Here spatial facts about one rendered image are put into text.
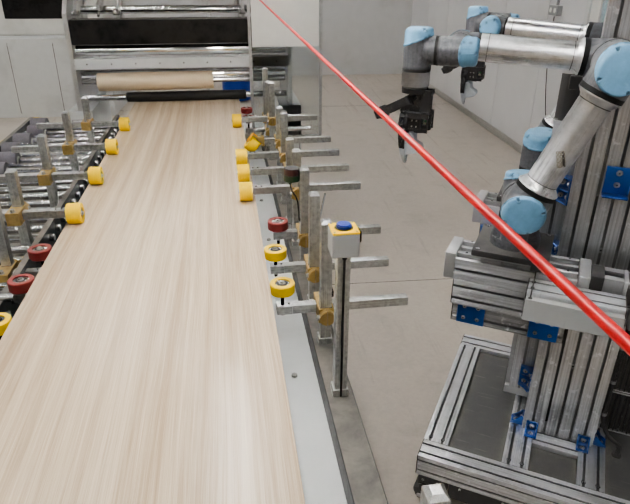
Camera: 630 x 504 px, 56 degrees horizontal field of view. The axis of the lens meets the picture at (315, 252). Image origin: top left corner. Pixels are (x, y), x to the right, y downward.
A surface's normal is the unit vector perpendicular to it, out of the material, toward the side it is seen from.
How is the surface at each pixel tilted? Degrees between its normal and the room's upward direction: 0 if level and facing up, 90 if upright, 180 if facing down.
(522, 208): 97
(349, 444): 0
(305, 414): 0
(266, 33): 90
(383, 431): 0
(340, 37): 90
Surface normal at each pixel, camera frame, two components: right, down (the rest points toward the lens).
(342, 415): 0.00, -0.90
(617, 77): -0.23, 0.32
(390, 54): 0.11, 0.44
